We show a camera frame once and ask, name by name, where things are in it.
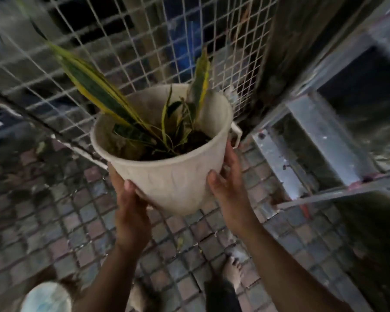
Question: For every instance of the blue object behind mesh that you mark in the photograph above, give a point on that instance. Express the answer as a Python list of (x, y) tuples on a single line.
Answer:
[(182, 42)]

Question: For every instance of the person's left thumb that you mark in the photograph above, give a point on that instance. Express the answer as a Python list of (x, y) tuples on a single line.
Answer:
[(135, 191)]

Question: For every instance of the green yellow snake plant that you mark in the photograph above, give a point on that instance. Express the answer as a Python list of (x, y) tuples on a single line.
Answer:
[(94, 87)]

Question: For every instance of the dark potting soil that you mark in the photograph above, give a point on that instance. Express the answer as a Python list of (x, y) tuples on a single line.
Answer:
[(196, 139)]

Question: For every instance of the person's right forearm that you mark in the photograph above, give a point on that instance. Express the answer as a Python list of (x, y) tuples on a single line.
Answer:
[(289, 276)]

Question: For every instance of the person's left foot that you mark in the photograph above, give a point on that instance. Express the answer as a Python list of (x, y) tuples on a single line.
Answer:
[(139, 300)]

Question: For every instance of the person's right hand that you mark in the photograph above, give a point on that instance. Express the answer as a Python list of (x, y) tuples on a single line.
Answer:
[(234, 201)]

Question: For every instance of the person's right foot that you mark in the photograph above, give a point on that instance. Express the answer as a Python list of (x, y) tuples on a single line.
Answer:
[(233, 271)]

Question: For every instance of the person's left forearm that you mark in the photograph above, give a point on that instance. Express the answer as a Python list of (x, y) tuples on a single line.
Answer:
[(104, 282)]

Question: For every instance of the person's right thumb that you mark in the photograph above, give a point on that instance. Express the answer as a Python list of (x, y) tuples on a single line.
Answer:
[(216, 183)]

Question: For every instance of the white plastic plant pot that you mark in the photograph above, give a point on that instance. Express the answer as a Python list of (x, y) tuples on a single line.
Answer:
[(172, 181)]

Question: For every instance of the person's black trouser leg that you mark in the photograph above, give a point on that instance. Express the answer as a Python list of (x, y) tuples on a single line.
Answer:
[(221, 298)]

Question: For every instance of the person's foot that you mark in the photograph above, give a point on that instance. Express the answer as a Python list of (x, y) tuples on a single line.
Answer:
[(233, 271), (139, 300)]

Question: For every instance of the person's left hand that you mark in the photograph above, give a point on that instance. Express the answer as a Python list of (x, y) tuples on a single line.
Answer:
[(131, 217)]

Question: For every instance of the round white container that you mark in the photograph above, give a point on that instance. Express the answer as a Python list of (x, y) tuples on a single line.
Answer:
[(47, 298)]

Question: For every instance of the grey metal frame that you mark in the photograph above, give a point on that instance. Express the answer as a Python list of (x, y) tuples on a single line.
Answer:
[(325, 139)]

